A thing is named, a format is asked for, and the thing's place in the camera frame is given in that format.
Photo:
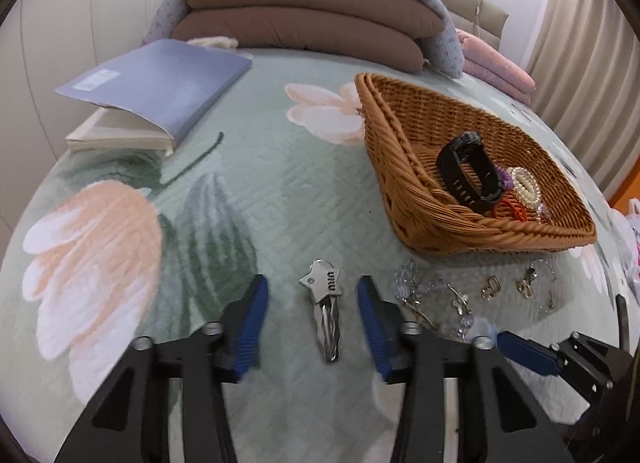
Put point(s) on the folded pink blanket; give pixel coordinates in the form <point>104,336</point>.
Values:
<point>492,65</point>

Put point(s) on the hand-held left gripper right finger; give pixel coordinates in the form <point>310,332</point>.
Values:
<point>376,328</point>

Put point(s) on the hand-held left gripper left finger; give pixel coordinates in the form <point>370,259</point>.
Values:
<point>250,328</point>

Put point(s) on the white wardrobe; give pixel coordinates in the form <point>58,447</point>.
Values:
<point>75,18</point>

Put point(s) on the pearl hair clip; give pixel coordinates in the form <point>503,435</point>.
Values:
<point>525,188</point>

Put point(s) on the silver star hair clip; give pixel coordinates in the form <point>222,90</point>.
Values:
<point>327,315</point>

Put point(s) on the small gold earring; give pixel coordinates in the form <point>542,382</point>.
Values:
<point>490,288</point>

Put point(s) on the purple scrunchie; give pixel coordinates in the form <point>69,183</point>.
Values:
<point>504,179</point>

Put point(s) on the brown wicker basket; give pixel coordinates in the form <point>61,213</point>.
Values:
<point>400,153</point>

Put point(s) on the green floral bedspread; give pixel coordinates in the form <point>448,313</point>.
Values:
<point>310,183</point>

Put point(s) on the white plastic bag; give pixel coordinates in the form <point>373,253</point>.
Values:
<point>631,238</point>

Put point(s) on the folded floral quilt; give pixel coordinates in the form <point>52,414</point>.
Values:
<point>445,38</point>

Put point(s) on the gold clasp charm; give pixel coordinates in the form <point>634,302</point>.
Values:
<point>525,287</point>

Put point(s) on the blue cover book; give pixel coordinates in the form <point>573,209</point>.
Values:
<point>165,78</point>

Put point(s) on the brown pillow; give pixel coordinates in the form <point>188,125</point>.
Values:
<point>310,0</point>
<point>300,30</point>

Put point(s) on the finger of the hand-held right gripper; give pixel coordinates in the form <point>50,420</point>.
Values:
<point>527,350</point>

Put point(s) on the beige curtain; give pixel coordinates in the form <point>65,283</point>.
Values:
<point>585,58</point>

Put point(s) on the white fluffy cloth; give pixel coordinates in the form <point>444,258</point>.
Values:
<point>215,41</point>

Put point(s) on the black wrist watch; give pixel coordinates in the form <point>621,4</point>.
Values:
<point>462,178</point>

